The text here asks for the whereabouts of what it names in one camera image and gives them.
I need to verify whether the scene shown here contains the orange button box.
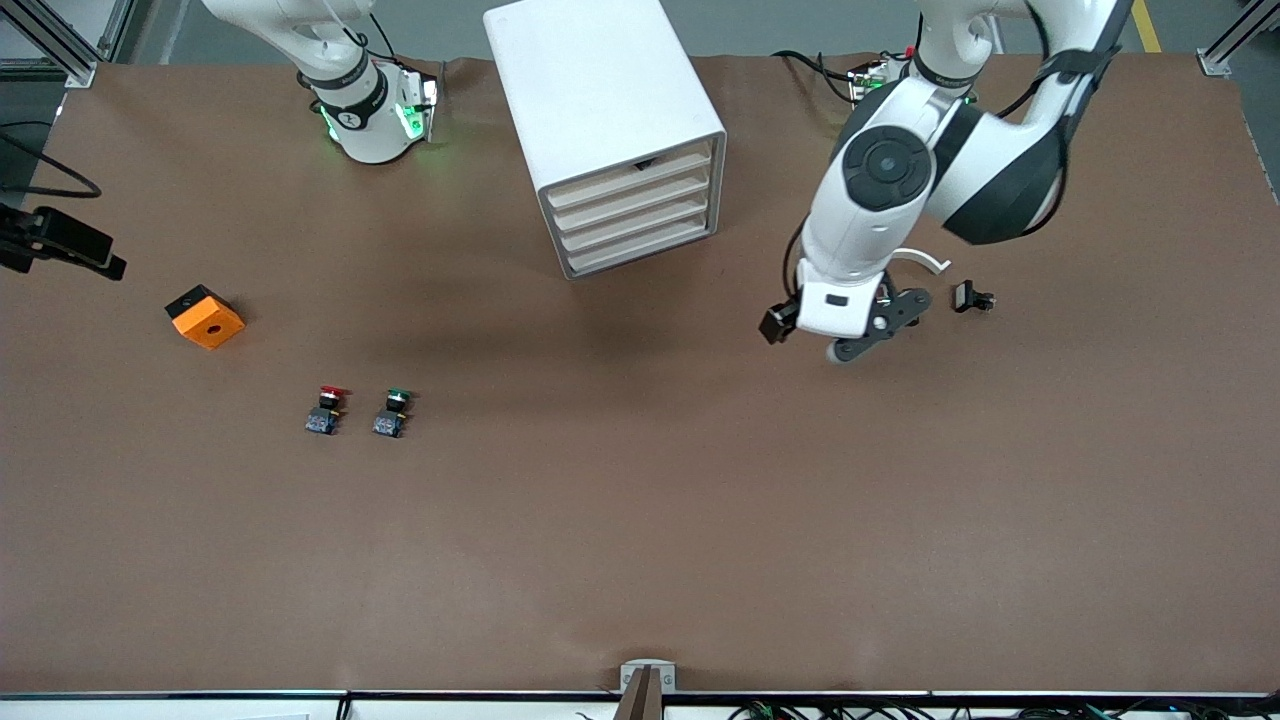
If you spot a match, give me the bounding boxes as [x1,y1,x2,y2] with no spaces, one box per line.
[165,284,246,351]

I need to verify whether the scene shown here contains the red push button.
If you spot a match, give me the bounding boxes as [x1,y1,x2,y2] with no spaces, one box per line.
[305,385,348,436]

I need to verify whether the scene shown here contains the green push button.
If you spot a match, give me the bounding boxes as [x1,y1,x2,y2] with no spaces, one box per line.
[373,388,416,439]

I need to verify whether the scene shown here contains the right base box green light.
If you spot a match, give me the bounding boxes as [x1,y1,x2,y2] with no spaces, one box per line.
[398,68,439,143]

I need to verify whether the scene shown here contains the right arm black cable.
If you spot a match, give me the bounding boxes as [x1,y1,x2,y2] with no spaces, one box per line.
[0,120,103,199]

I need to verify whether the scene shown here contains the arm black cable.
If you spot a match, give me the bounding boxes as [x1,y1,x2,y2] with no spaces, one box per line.
[0,120,103,199]
[782,218,811,303]

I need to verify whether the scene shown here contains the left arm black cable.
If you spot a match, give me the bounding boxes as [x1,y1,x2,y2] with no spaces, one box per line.
[782,218,811,303]

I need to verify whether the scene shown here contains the aluminium frame profile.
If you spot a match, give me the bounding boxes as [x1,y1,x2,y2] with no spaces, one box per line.
[1197,0,1280,76]
[0,0,136,89]

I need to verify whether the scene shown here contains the black base cable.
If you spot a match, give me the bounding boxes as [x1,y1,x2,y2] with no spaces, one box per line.
[772,48,871,106]

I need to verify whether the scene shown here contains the grey metal bracket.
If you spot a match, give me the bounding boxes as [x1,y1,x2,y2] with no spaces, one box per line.
[620,660,677,693]

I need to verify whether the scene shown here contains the black white table rail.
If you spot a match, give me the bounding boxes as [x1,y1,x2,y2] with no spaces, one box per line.
[0,688,1280,720]

